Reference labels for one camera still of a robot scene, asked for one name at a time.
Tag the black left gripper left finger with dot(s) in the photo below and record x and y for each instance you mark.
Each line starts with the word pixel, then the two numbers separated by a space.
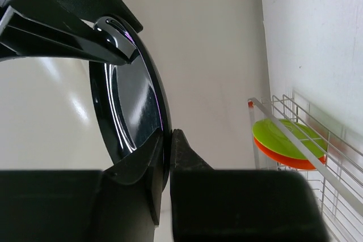
pixel 122 203

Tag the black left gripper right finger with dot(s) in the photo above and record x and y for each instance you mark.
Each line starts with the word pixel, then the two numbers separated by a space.
pixel 239 205

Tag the orange plate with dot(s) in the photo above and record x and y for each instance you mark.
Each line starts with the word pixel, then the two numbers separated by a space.
pixel 286 161

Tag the black plate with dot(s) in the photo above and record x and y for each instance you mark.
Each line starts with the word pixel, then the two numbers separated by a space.
pixel 129 100

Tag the green plate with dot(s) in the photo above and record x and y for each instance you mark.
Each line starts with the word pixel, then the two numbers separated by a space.
pixel 271 137

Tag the metal wire dish rack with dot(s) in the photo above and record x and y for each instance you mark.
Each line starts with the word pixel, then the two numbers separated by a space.
pixel 337 184

